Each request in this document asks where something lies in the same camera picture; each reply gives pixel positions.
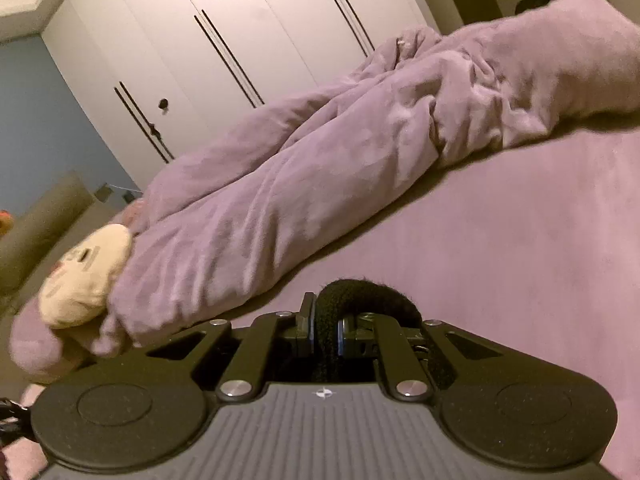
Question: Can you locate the grey-green padded headboard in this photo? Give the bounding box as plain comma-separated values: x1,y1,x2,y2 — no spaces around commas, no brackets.
0,170,151,306

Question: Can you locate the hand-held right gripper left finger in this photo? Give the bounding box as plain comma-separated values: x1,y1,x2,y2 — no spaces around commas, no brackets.
144,294,317,403

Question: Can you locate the cream plush face cushion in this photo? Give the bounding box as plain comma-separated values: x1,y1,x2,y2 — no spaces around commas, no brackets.
37,223,135,330

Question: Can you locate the black knit sweater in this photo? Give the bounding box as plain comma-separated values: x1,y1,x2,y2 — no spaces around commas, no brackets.
311,278,456,392

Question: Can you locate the purple pillow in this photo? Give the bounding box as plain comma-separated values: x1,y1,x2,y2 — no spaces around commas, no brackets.
9,305,118,386

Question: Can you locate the purple duvet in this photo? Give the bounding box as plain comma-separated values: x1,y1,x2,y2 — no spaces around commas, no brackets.
92,0,640,358

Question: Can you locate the white wardrobe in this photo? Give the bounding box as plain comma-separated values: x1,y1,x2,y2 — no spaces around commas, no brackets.
40,0,441,191

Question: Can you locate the wall socket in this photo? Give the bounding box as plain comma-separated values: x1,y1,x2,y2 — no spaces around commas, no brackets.
95,183,146,207

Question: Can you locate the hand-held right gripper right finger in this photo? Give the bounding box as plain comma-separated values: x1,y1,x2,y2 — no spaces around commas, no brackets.
336,310,503,403

